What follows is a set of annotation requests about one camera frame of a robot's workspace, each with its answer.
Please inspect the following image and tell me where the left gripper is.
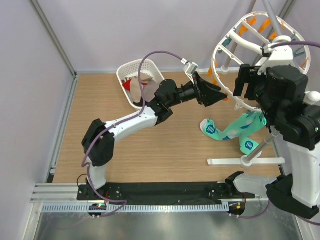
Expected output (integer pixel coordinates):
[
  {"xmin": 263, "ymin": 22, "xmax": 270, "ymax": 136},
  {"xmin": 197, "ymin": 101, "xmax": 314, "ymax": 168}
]
[{"xmin": 166, "ymin": 72, "xmax": 226, "ymax": 108}]

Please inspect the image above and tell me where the white round clip hanger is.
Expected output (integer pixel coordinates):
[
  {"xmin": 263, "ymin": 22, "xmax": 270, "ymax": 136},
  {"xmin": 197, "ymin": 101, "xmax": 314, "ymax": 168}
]
[{"xmin": 208, "ymin": 11, "xmax": 311, "ymax": 112}]

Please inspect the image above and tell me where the teal patterned sock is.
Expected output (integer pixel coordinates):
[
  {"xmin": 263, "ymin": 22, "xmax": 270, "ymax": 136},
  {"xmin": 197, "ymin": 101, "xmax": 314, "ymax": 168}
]
[
  {"xmin": 200, "ymin": 111, "xmax": 267, "ymax": 141},
  {"xmin": 239, "ymin": 133, "xmax": 259, "ymax": 156}
]

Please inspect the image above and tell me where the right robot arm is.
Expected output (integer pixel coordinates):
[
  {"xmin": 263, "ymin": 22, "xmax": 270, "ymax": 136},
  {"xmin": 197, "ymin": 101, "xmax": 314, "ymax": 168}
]
[{"xmin": 225, "ymin": 64, "xmax": 320, "ymax": 220}]

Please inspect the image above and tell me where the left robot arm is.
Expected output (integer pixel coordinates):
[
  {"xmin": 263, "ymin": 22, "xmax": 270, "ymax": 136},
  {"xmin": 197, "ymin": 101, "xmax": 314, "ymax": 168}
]
[{"xmin": 81, "ymin": 72, "xmax": 227, "ymax": 200}]

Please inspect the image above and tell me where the white and grey drying rack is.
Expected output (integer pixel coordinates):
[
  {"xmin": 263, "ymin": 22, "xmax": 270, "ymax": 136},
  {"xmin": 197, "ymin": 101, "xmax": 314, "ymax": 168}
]
[{"xmin": 206, "ymin": 0, "xmax": 320, "ymax": 168}]

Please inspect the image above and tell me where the white perforated plastic basket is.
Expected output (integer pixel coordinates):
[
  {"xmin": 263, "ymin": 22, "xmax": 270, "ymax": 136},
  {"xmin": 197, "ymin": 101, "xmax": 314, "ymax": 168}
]
[{"xmin": 116, "ymin": 59, "xmax": 165, "ymax": 110}]

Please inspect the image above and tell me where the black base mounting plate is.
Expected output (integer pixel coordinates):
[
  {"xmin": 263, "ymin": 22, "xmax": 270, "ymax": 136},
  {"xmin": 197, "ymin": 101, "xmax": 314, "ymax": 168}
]
[{"xmin": 76, "ymin": 181, "xmax": 256, "ymax": 202}]

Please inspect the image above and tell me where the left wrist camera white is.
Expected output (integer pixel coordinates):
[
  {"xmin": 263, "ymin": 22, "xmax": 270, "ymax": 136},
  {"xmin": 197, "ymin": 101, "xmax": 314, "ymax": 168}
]
[{"xmin": 181, "ymin": 58, "xmax": 199, "ymax": 84}]

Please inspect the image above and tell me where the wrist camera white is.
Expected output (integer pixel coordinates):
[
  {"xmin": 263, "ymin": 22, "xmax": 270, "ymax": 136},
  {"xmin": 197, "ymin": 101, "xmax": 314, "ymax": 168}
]
[
  {"xmin": 257, "ymin": 45, "xmax": 294, "ymax": 76},
  {"xmin": 181, "ymin": 58, "xmax": 199, "ymax": 84}
]

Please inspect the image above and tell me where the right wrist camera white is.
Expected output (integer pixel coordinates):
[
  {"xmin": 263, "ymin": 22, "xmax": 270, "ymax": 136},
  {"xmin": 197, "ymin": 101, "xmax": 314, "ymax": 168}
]
[{"xmin": 257, "ymin": 45, "xmax": 294, "ymax": 76}]

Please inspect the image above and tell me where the slotted grey cable duct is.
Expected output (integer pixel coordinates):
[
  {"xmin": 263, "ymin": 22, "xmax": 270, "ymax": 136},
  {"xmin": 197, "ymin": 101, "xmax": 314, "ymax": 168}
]
[{"xmin": 42, "ymin": 202, "xmax": 229, "ymax": 214}]

